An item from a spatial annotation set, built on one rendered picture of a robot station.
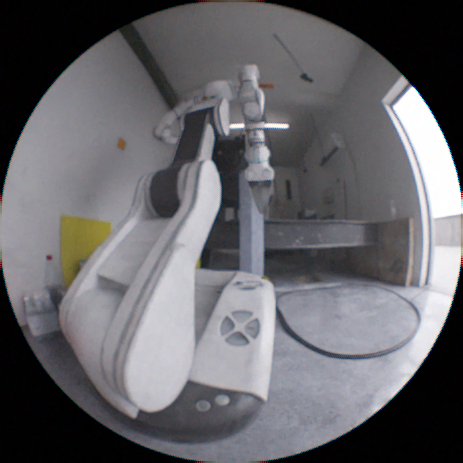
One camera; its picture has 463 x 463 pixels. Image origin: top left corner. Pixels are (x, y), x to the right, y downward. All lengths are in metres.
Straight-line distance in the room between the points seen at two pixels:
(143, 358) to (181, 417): 0.16
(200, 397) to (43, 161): 1.28
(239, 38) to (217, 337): 2.63
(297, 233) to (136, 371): 1.44
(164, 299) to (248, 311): 0.23
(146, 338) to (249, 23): 2.54
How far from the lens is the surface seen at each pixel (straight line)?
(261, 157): 0.53
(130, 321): 0.21
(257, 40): 2.50
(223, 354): 0.35
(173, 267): 0.23
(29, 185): 1.16
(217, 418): 0.33
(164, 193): 0.40
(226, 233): 1.41
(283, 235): 1.43
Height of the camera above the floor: 0.50
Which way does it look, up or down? 3 degrees up
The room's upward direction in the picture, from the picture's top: straight up
